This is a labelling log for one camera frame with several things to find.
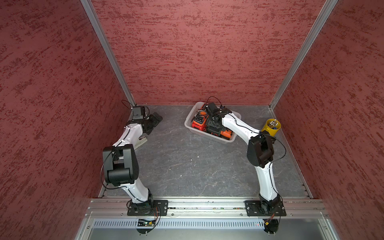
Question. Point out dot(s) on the white black stapler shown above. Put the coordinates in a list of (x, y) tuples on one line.
[(141, 141)]

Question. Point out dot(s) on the green black multimeter face down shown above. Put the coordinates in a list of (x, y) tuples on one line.
[(214, 128)]

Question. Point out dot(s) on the right aluminium corner post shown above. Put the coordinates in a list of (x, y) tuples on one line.
[(316, 28)]

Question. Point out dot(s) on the orange grey multimeter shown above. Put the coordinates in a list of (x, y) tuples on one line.
[(201, 114)]

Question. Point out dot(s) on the aluminium front rail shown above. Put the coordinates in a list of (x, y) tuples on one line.
[(210, 208)]

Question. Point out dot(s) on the orange multimeter with probes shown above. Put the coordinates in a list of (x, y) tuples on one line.
[(226, 134)]

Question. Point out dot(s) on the yellow pen cup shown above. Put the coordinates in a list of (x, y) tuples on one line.
[(272, 126)]

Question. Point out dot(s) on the aluminium corner post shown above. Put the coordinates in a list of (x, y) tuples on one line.
[(316, 28), (95, 22)]

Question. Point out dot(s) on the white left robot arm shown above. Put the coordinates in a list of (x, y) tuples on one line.
[(120, 168)]

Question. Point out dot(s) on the bright red multimeter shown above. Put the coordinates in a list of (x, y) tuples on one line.
[(198, 126)]

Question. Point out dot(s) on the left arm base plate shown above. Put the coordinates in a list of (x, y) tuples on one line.
[(154, 208)]

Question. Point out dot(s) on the white plastic basket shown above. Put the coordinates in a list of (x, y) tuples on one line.
[(209, 135)]

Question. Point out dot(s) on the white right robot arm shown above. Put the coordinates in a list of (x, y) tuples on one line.
[(260, 152)]

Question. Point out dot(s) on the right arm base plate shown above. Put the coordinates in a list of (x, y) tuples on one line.
[(265, 208)]

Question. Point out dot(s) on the left aluminium corner post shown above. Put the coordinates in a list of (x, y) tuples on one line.
[(95, 22)]

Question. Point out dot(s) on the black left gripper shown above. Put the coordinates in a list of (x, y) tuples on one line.
[(155, 121)]

